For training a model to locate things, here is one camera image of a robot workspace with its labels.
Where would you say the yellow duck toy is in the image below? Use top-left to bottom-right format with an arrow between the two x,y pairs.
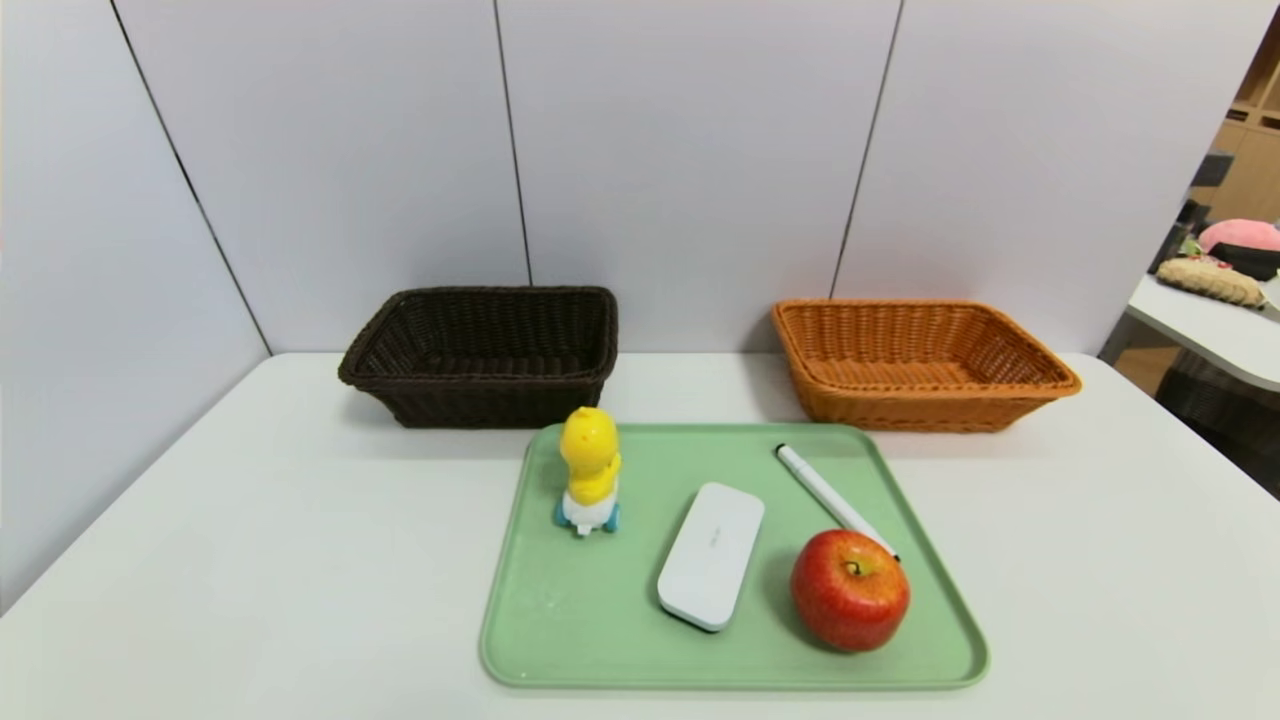
555,406 -> 622,537

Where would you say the white rounded rectangular case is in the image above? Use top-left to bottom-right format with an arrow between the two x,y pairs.
657,482 -> 766,633

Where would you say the white marker pen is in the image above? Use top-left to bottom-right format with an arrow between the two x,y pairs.
776,444 -> 900,562

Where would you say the red yellow apple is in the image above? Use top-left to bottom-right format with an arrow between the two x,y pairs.
790,529 -> 911,654

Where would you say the dark brown wicker basket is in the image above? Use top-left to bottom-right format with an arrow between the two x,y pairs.
338,286 -> 619,429

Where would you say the orange wicker basket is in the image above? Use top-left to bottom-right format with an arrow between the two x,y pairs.
771,299 -> 1083,433

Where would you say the light green plastic tray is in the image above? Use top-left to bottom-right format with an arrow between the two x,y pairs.
479,422 -> 990,691

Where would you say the white side table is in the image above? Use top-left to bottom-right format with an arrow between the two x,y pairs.
1098,272 -> 1280,393

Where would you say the beige woven pouch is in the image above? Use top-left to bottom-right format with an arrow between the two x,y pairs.
1157,256 -> 1268,308

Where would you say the pink plush toy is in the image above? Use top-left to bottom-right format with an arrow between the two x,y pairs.
1198,218 -> 1280,253

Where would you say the wooden shelf unit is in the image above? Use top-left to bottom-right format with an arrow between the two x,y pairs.
1205,10 -> 1280,223

